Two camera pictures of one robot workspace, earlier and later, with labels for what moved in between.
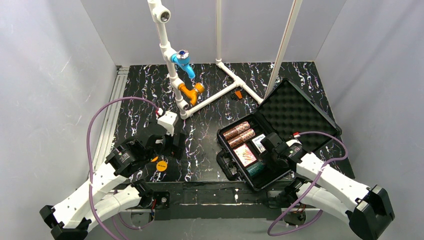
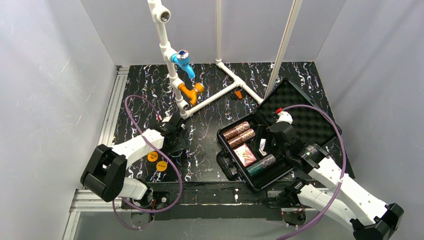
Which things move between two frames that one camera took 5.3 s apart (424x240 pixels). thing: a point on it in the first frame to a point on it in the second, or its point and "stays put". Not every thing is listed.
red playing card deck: x=244 y=155 stays put
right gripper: x=269 y=145 to x=271 y=142
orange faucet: x=191 y=94 stays put
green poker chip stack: x=255 y=168 stays put
